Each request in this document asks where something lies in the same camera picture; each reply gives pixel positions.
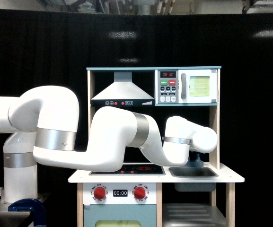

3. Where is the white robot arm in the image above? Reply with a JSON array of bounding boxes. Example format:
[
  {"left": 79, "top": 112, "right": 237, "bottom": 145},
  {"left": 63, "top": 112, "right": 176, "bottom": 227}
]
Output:
[{"left": 0, "top": 86, "right": 218, "bottom": 203}]

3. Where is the grey toy faucet spout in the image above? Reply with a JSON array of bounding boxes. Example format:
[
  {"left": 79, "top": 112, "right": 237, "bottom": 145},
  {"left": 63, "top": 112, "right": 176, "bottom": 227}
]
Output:
[{"left": 186, "top": 151, "right": 203, "bottom": 167}]

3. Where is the silver range hood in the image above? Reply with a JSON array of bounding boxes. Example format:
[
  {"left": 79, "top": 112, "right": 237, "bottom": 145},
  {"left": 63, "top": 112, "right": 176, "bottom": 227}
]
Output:
[{"left": 90, "top": 71, "right": 155, "bottom": 107}]

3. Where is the toy microwave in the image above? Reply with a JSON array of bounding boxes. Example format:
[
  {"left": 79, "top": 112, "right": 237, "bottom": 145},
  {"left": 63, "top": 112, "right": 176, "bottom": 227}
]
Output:
[{"left": 155, "top": 67, "right": 220, "bottom": 105}]

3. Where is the black toy cooktop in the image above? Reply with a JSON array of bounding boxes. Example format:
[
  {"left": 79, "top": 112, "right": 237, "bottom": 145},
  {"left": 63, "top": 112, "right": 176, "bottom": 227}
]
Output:
[{"left": 89, "top": 163, "right": 165, "bottom": 175}]

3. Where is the grey toy sink basin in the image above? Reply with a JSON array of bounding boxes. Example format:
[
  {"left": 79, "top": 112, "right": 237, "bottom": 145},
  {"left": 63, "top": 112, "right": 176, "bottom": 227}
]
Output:
[{"left": 169, "top": 167, "right": 218, "bottom": 192}]

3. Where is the right red stove knob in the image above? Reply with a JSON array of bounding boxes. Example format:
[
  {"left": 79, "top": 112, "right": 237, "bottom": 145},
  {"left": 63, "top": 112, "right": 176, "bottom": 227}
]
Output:
[{"left": 134, "top": 187, "right": 146, "bottom": 200}]

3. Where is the red stove knob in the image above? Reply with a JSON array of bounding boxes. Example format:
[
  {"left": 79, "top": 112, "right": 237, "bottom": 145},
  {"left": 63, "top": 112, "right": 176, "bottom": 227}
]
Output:
[
  {"left": 93, "top": 187, "right": 106, "bottom": 200},
  {"left": 134, "top": 187, "right": 146, "bottom": 200}
]

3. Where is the left red stove knob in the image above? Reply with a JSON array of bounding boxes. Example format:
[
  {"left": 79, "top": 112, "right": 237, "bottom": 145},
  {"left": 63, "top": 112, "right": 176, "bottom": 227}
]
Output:
[{"left": 93, "top": 187, "right": 106, "bottom": 200}]

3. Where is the teal toy oven door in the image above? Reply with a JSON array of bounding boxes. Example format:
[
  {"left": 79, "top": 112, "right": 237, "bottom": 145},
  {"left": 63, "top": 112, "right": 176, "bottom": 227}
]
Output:
[{"left": 84, "top": 204, "right": 157, "bottom": 227}]

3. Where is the grey lower shelf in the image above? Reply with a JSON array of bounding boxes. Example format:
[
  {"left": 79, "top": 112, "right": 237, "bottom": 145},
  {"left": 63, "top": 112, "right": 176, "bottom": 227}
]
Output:
[{"left": 163, "top": 203, "right": 226, "bottom": 227}]

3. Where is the black curtain backdrop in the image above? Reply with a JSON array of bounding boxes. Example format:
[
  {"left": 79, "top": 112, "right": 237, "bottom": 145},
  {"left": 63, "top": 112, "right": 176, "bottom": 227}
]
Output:
[{"left": 0, "top": 10, "right": 273, "bottom": 227}]

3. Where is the blue c-clamp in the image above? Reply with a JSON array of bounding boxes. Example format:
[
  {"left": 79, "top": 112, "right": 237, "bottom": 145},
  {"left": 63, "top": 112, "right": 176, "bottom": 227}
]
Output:
[{"left": 8, "top": 199, "right": 47, "bottom": 227}]

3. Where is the wooden toy kitchen frame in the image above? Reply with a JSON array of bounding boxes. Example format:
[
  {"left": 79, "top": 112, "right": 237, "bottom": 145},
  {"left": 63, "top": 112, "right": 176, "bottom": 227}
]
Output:
[{"left": 69, "top": 66, "right": 245, "bottom": 227}]

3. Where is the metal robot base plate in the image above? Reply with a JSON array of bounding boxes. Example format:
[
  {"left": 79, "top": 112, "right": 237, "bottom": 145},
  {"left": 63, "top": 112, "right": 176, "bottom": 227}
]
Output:
[{"left": 0, "top": 192, "right": 51, "bottom": 216}]

